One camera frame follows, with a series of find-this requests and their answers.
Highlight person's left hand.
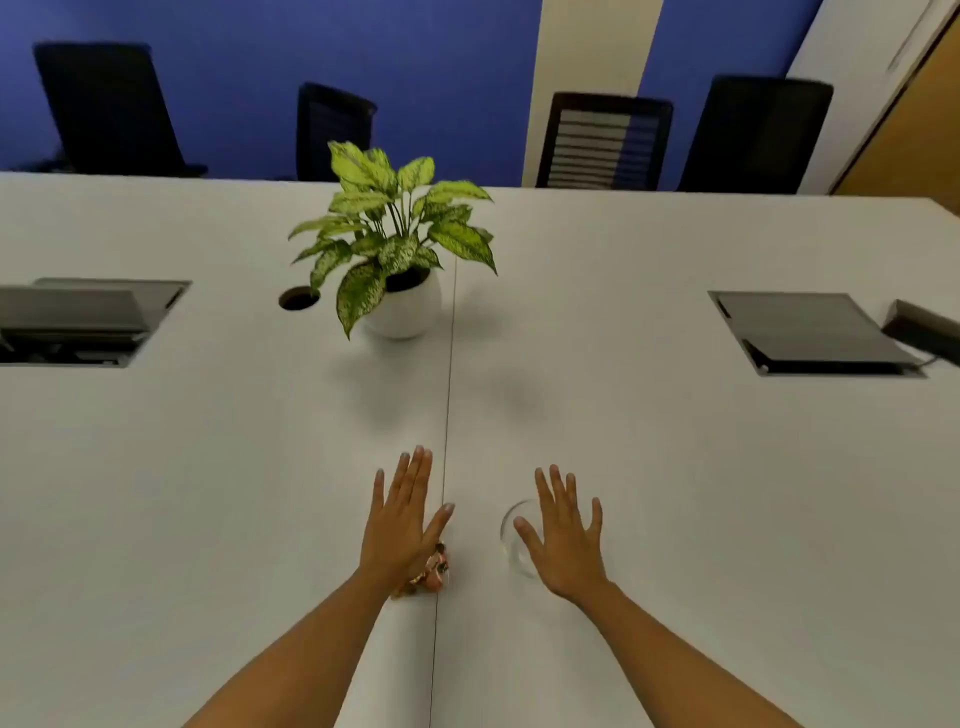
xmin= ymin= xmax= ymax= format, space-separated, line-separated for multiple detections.
xmin=358 ymin=445 xmax=457 ymax=598

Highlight person's right hand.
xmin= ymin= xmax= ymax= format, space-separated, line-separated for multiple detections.
xmin=512 ymin=464 xmax=613 ymax=601

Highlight glass bowl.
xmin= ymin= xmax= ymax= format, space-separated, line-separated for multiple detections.
xmin=499 ymin=498 xmax=547 ymax=583

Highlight person's right forearm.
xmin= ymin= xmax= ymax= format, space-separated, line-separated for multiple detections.
xmin=573 ymin=581 xmax=805 ymax=728

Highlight person's left forearm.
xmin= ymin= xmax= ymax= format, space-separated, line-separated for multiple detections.
xmin=182 ymin=566 xmax=410 ymax=728

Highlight white round plant pot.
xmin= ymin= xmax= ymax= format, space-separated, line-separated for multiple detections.
xmin=361 ymin=266 xmax=443 ymax=341

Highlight green spotted leaf plant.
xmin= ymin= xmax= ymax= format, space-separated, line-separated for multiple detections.
xmin=287 ymin=140 xmax=499 ymax=340

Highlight black mesh office chair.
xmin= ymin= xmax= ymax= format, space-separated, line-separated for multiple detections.
xmin=294 ymin=80 xmax=379 ymax=184

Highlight black rectangular device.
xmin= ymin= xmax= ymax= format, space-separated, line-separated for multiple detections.
xmin=881 ymin=299 xmax=960 ymax=369

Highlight black slatted-back office chair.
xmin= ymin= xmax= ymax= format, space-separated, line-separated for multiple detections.
xmin=534 ymin=91 xmax=674 ymax=191

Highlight black solid-back office chair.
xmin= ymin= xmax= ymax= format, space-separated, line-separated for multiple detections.
xmin=677 ymin=74 xmax=835 ymax=195
xmin=32 ymin=41 xmax=209 ymax=179

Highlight wooden door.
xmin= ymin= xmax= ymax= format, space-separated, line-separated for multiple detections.
xmin=830 ymin=26 xmax=960 ymax=198

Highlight grey table cable box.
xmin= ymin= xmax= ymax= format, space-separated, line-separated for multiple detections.
xmin=707 ymin=290 xmax=928 ymax=379
xmin=0 ymin=277 xmax=193 ymax=369

